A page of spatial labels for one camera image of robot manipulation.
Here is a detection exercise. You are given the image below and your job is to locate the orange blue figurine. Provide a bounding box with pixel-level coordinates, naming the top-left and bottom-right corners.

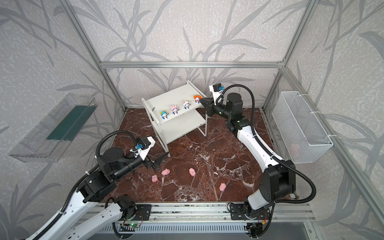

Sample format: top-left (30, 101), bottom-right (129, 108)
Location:
top-left (194, 95), bottom-right (202, 104)

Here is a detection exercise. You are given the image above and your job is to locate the white blue round figurine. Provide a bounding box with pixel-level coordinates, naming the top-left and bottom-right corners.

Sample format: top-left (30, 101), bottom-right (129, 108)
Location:
top-left (183, 101), bottom-right (191, 110)

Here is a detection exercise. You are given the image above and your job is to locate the pink hat blue figurine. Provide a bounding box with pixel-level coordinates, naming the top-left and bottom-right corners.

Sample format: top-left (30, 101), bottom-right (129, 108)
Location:
top-left (171, 105), bottom-right (179, 115)

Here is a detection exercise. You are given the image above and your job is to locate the pink pig toy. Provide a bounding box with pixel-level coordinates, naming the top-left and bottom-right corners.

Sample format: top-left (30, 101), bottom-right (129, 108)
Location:
top-left (152, 175), bottom-right (159, 183)
top-left (219, 183), bottom-right (227, 192)
top-left (161, 169), bottom-right (171, 176)
top-left (189, 168), bottom-right (196, 177)

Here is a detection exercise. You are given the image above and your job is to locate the teal blue cat figurine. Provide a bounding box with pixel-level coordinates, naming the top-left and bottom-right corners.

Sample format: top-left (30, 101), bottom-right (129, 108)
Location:
top-left (160, 110), bottom-right (169, 120)

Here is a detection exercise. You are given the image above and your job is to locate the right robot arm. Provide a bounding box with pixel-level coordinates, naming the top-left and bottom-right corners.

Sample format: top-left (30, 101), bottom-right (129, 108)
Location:
top-left (200, 93), bottom-right (296, 219)

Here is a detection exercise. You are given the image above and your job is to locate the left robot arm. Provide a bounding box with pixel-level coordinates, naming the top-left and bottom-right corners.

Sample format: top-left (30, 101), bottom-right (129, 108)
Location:
top-left (29, 148), bottom-right (169, 240)

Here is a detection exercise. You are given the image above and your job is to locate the white two-tier metal shelf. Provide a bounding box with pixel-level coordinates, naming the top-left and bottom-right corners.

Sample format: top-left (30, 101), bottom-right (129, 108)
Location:
top-left (142, 81), bottom-right (208, 153)

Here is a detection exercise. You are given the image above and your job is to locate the green circuit board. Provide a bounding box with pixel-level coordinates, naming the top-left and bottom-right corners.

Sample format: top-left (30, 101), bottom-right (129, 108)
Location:
top-left (121, 223), bottom-right (142, 231)

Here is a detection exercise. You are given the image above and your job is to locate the pink toy in basket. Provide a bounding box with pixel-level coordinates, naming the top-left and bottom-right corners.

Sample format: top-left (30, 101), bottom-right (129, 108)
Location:
top-left (288, 144), bottom-right (301, 160)

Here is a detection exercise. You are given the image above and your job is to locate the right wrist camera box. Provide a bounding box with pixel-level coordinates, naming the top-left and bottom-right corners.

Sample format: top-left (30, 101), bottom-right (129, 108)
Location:
top-left (209, 83), bottom-right (224, 105)

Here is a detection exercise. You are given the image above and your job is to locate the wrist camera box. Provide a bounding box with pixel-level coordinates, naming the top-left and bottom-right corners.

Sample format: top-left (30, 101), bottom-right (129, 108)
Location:
top-left (209, 83), bottom-right (224, 105)
top-left (130, 137), bottom-right (156, 161)

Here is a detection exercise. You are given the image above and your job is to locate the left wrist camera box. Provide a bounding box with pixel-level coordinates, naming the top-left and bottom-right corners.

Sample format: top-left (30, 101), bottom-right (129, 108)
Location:
top-left (130, 137), bottom-right (156, 161)

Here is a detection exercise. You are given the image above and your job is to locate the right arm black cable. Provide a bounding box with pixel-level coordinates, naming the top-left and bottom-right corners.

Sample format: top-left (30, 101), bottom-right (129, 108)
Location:
top-left (217, 83), bottom-right (317, 205)

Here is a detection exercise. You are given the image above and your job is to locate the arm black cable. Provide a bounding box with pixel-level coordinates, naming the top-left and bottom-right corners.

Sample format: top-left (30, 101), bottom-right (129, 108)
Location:
top-left (29, 129), bottom-right (139, 240)
top-left (217, 83), bottom-right (317, 205)

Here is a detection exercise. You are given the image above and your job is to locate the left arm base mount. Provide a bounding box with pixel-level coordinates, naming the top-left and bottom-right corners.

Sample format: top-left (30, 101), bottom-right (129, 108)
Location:
top-left (106, 195), bottom-right (152, 240)

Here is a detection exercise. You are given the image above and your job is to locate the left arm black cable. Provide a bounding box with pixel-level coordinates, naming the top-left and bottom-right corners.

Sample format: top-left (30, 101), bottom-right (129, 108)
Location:
top-left (29, 129), bottom-right (139, 240)

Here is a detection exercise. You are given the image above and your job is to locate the white wire mesh basket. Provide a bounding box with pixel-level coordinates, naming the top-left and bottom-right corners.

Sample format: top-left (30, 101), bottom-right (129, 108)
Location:
top-left (272, 91), bottom-right (334, 164)

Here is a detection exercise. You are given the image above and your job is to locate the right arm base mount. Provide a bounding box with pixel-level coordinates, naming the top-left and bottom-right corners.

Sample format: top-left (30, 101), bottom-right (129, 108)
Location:
top-left (227, 203), bottom-right (275, 239)

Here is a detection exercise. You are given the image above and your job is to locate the clear plastic wall bin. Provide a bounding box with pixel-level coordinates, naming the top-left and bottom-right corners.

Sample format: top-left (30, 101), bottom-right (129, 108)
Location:
top-left (9, 94), bottom-right (98, 163)

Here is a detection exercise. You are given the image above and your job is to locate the aluminium enclosure frame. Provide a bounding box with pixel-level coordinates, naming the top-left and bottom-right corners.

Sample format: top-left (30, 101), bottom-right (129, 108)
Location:
top-left (59, 1), bottom-right (384, 224)

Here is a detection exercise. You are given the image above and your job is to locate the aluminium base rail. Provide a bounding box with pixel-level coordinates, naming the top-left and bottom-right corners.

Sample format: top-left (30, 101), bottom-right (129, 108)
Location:
top-left (98, 202), bottom-right (323, 240)

